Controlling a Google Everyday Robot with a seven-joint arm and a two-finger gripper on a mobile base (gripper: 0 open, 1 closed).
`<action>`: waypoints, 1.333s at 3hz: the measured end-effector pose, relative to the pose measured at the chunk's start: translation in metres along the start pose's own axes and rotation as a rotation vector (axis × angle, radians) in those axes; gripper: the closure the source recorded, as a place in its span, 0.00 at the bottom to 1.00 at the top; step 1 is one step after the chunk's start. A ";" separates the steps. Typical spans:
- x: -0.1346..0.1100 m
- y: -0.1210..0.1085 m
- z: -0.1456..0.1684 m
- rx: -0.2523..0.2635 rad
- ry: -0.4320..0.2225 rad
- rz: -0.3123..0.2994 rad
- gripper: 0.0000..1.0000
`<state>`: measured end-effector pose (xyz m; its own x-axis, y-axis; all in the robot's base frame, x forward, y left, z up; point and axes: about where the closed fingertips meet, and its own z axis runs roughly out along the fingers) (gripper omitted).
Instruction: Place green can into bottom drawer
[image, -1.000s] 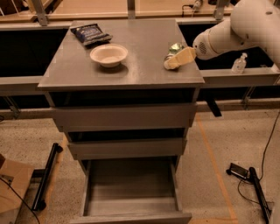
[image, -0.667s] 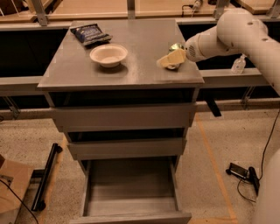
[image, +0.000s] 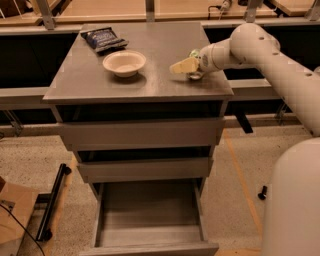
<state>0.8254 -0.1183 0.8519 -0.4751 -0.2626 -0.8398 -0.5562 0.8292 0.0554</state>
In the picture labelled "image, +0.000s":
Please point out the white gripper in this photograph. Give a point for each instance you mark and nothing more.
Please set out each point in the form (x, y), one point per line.
(205, 60)

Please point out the black stand base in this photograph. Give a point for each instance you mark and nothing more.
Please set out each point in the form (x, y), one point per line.
(263, 194)

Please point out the grey middle drawer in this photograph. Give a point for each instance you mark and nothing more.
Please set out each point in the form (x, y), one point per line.
(138, 170)

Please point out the green soda can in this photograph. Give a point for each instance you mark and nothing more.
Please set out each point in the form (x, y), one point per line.
(196, 73)

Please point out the white paper bowl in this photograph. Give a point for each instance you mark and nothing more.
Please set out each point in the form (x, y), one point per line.
(125, 63)

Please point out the grey drawer cabinet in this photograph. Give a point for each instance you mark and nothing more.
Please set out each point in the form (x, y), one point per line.
(84, 92)

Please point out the black bar on floor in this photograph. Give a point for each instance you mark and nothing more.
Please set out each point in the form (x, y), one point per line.
(49, 199)

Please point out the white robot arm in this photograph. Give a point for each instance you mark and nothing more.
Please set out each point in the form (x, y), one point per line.
(291, 218)

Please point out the grey bottom drawer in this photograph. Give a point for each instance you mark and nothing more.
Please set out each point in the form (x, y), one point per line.
(150, 218)

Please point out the grey top drawer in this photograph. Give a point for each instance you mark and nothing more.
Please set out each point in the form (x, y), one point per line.
(141, 134)

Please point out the brown cardboard box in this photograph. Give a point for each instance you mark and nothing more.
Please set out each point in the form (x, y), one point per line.
(16, 207)

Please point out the blue chip bag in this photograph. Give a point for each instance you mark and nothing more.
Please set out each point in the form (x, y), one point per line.
(103, 39)

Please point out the grey drawer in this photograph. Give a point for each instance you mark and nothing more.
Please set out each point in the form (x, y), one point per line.
(141, 134)
(150, 218)
(138, 170)

